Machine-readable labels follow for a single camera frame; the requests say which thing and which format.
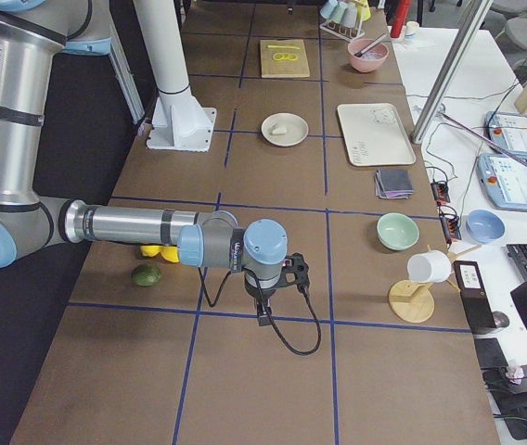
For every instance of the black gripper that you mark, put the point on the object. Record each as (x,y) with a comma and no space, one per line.
(261,294)

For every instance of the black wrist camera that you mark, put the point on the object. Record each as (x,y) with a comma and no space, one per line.
(264,313)

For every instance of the teach pendant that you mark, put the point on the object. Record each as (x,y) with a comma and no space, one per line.
(504,181)
(508,130)

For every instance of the steel muddler black tip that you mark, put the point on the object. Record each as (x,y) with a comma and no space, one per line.
(370,46)

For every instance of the white mug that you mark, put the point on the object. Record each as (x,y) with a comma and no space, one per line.
(430,267)

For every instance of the blue bowl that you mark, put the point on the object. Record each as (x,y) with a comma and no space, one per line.
(484,226)

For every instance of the yellow lemon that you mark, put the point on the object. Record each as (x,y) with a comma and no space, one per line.
(170,253)
(150,251)

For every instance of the mint green bowl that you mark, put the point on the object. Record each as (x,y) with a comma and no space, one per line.
(397,231)

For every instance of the pink bowl with ice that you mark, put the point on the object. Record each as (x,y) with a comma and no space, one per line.
(371,60)

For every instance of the yellow plastic knife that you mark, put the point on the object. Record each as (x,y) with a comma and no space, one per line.
(283,46)

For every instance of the yellow lemon lower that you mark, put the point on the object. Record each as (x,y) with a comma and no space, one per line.
(170,253)

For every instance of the black phone stand box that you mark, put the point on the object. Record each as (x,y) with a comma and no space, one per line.
(474,299)

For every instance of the red bottle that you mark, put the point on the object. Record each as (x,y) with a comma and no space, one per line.
(399,18)

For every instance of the grey folded cloth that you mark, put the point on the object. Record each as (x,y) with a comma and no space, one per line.
(393,184)

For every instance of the aluminium frame post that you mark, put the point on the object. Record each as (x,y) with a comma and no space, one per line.
(470,25)

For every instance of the bamboo cutting board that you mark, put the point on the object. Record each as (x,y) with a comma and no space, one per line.
(284,63)

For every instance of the cup rack with cups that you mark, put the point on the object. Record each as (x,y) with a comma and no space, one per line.
(344,19)

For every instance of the far teach pendant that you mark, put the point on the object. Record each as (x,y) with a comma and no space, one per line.
(508,130)

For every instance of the yellow lemon upper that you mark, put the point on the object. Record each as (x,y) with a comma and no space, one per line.
(150,251)

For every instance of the wooden mug stand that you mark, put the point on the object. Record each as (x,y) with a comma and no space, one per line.
(412,301)

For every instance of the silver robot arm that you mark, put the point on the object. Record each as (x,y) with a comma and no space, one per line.
(31,33)

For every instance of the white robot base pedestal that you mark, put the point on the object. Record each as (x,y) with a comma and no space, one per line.
(179,122)

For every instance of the cream round plate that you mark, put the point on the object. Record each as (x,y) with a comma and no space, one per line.
(298,129)

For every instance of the white bear tray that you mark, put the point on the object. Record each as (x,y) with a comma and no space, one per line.
(374,135)

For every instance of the near teach pendant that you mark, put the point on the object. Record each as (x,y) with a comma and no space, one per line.
(504,181)

